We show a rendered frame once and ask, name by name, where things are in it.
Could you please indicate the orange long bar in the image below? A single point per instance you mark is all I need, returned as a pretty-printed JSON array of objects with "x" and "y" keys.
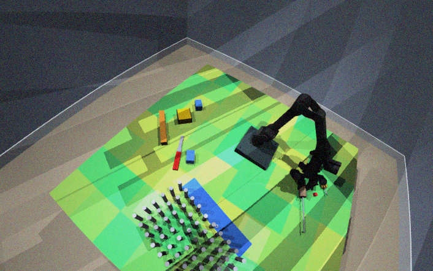
[{"x": 162, "y": 127}]

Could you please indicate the blue flat strip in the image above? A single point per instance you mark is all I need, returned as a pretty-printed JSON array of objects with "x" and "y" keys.
[{"x": 217, "y": 216}]

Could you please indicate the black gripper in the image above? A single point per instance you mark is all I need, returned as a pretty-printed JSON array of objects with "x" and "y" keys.
[{"x": 311, "y": 174}]

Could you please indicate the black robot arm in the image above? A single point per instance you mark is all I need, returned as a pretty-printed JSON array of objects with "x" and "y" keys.
[{"x": 321, "y": 154}]

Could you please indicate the orange ribbed-handle screwdriver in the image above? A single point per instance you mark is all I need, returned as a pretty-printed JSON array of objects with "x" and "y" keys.
[{"x": 324, "y": 187}]

